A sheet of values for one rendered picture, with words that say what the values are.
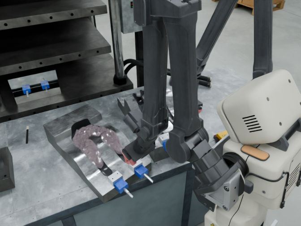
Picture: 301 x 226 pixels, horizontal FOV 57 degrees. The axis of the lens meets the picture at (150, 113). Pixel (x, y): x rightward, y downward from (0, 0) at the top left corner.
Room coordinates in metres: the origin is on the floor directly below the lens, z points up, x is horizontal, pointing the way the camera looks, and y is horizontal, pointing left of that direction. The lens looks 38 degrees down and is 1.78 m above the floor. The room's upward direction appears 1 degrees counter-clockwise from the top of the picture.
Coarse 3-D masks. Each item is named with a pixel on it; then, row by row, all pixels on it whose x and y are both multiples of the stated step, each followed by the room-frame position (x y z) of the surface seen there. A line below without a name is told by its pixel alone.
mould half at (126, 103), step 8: (168, 88) 1.30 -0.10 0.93; (120, 96) 1.34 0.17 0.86; (128, 96) 1.34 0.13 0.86; (168, 96) 1.24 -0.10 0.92; (120, 104) 1.28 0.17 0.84; (128, 104) 1.16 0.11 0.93; (136, 104) 1.17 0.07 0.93; (168, 104) 1.19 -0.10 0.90; (128, 112) 1.17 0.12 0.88; (168, 128) 1.02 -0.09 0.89; (160, 144) 0.91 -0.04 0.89; (152, 152) 0.89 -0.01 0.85; (160, 152) 0.89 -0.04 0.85
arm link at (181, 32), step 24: (168, 0) 0.58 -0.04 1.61; (192, 0) 0.60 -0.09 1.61; (168, 24) 0.59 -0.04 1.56; (192, 24) 0.59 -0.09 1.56; (168, 48) 0.60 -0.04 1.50; (192, 48) 0.58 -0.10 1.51; (192, 72) 0.57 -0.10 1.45; (192, 96) 0.56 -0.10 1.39; (192, 120) 0.55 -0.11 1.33; (168, 144) 0.55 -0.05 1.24
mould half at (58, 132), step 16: (80, 112) 1.13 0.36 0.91; (96, 112) 1.13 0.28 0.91; (48, 128) 1.01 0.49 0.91; (64, 128) 1.00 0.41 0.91; (112, 128) 1.03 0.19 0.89; (64, 144) 0.93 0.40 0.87; (96, 144) 0.91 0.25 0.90; (80, 160) 0.82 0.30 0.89; (112, 160) 0.84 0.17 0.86; (144, 160) 0.84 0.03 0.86; (80, 176) 0.80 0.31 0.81; (96, 176) 0.76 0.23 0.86; (128, 176) 0.76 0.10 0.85; (96, 192) 0.70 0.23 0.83; (112, 192) 0.69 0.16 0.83
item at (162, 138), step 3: (159, 135) 0.94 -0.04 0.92; (162, 135) 0.94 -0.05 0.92; (165, 135) 0.94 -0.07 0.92; (168, 135) 0.94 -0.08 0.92; (159, 138) 0.93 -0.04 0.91; (162, 138) 0.92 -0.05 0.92; (165, 138) 0.92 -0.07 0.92; (168, 138) 0.92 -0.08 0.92; (159, 141) 0.93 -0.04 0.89; (162, 141) 0.91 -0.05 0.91; (165, 141) 0.91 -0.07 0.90; (162, 144) 0.91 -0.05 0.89; (165, 150) 0.88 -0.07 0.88
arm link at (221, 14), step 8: (224, 0) 1.00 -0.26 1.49; (232, 0) 0.99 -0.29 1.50; (216, 8) 1.01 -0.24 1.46; (224, 8) 1.00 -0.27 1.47; (232, 8) 1.00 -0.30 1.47; (216, 16) 1.00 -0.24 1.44; (224, 16) 0.99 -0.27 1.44; (208, 24) 1.02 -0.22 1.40; (216, 24) 1.00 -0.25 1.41; (224, 24) 1.00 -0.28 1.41; (208, 32) 1.01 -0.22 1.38; (216, 32) 0.99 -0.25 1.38; (200, 40) 1.02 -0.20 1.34; (208, 40) 1.00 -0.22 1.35; (216, 40) 1.01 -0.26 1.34; (200, 48) 1.01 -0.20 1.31; (208, 48) 0.99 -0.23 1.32; (200, 56) 0.99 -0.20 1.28; (208, 56) 1.01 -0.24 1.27; (200, 64) 0.98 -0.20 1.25; (200, 72) 1.02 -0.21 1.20
